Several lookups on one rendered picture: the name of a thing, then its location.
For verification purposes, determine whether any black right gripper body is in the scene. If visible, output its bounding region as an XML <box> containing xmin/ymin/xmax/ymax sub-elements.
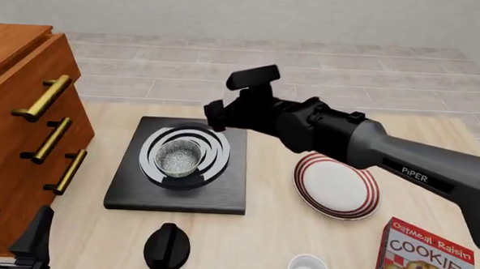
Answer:
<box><xmin>220</xmin><ymin>87</ymin><xmax>284</xmax><ymax>135</ymax></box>

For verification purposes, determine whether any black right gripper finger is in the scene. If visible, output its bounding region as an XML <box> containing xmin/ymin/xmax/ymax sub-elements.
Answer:
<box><xmin>210</xmin><ymin>119</ymin><xmax>229</xmax><ymax>133</ymax></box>
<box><xmin>203</xmin><ymin>98</ymin><xmax>225</xmax><ymax>124</ymax></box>

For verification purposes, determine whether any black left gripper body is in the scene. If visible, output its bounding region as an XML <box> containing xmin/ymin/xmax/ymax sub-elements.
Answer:
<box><xmin>0</xmin><ymin>243</ymin><xmax>53</xmax><ymax>269</ymax></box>

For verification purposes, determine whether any black speckled bowl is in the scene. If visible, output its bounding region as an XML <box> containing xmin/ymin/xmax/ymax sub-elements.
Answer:
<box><xmin>152</xmin><ymin>137</ymin><xmax>205</xmax><ymax>181</ymax></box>

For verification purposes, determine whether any flat black stove plate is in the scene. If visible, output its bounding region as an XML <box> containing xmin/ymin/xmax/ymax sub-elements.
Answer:
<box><xmin>103</xmin><ymin>113</ymin><xmax>251</xmax><ymax>217</ymax></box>

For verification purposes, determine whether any white plate with red rings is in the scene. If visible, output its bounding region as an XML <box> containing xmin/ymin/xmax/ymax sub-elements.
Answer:
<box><xmin>291</xmin><ymin>152</ymin><xmax>384</xmax><ymax>224</ymax></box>

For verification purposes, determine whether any round black stove knob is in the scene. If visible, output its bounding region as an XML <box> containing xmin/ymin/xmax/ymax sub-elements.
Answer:
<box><xmin>142</xmin><ymin>221</ymin><xmax>193</xmax><ymax>269</ymax></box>

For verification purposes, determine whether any wooden drawer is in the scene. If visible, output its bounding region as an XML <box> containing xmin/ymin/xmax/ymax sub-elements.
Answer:
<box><xmin>0</xmin><ymin>29</ymin><xmax>84</xmax><ymax>105</ymax></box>
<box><xmin>0</xmin><ymin>129</ymin><xmax>96</xmax><ymax>262</ymax></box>
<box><xmin>0</xmin><ymin>79</ymin><xmax>99</xmax><ymax>177</ymax></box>

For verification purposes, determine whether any wooden cabinet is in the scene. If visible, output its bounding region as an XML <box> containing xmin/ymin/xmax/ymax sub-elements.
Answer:
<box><xmin>0</xmin><ymin>23</ymin><xmax>101</xmax><ymax>262</ymax></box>

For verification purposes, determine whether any oatmeal raisin cookies box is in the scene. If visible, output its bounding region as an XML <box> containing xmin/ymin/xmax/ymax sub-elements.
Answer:
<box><xmin>373</xmin><ymin>215</ymin><xmax>480</xmax><ymax>269</ymax></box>

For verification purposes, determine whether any brass drawer handle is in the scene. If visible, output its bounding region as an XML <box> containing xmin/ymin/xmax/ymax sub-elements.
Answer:
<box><xmin>19</xmin><ymin>114</ymin><xmax>74</xmax><ymax>167</ymax></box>
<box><xmin>10</xmin><ymin>71</ymin><xmax>74</xmax><ymax>125</ymax></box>
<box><xmin>42</xmin><ymin>147</ymin><xmax>89</xmax><ymax>198</ymax></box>

